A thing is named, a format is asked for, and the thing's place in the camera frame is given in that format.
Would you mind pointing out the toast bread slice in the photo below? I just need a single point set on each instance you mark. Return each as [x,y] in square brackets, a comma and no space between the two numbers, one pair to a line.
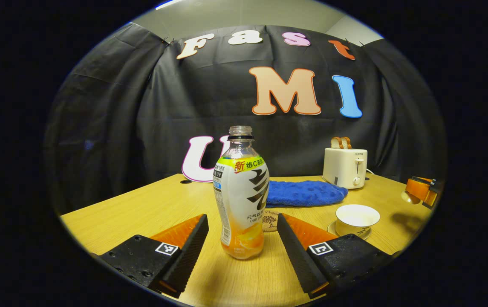
[347,143]
[335,143]

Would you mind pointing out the round brown coaster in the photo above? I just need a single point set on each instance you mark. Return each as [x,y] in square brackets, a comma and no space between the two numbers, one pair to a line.
[270,221]

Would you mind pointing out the cream toaster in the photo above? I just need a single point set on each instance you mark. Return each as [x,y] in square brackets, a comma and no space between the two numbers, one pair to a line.
[342,168]

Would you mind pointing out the cream ceramic teacup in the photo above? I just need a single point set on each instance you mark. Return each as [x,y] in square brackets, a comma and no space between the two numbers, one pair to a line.
[354,217]

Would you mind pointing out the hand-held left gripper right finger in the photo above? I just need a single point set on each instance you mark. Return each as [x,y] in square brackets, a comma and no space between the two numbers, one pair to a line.
[297,256]

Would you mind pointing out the cream ceramic saucer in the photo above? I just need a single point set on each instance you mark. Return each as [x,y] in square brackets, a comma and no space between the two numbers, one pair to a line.
[331,230]

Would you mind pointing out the black backdrop cloth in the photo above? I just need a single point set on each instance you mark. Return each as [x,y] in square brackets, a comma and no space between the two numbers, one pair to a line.
[120,106]

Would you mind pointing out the blue towel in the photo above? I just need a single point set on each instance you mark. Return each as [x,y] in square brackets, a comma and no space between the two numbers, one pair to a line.
[303,194]

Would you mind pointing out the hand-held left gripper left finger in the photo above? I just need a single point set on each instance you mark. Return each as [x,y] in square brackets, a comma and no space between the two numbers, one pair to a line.
[186,256]

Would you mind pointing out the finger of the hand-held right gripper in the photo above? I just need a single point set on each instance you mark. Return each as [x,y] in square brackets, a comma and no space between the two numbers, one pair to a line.
[418,189]

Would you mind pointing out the labelled plastic water bottle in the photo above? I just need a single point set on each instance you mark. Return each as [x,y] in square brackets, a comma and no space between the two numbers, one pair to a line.
[239,200]

